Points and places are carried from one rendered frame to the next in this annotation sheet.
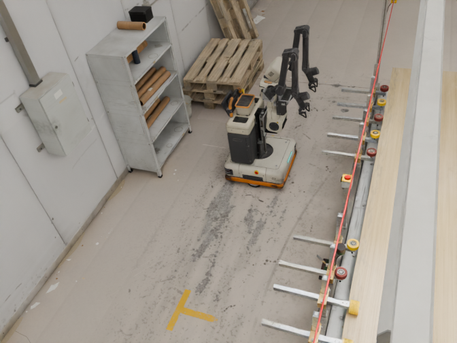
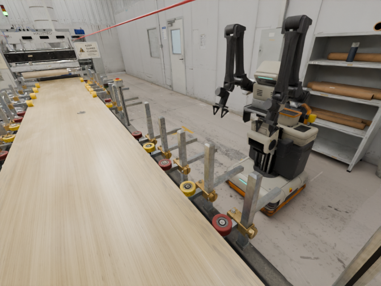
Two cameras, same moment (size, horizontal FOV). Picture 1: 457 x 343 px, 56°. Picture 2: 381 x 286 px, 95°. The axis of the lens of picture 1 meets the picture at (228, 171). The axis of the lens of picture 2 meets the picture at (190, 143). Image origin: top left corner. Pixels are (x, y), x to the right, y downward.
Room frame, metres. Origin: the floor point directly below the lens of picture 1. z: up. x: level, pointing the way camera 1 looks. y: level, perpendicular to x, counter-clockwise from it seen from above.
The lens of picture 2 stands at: (3.70, -2.10, 1.54)
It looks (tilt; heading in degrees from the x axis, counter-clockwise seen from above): 30 degrees down; 120
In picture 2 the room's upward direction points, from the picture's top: 3 degrees counter-clockwise
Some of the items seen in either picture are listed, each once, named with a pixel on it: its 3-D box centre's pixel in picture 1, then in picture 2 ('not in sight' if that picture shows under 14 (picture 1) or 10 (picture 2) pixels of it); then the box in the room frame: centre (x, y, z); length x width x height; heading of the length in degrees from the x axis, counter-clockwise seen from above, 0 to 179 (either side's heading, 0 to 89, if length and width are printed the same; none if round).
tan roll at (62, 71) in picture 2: not in sight; (57, 72); (-0.93, 0.11, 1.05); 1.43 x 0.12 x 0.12; 63
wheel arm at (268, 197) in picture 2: (363, 91); (252, 210); (3.66, -1.48, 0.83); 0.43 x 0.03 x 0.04; 63
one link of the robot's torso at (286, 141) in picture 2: (274, 119); (269, 145); (3.64, -0.56, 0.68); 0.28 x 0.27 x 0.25; 153
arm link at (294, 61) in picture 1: (294, 73); (229, 60); (3.26, -0.70, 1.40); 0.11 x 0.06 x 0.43; 154
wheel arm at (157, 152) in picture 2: (351, 137); (173, 147); (2.99, -1.15, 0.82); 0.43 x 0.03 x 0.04; 63
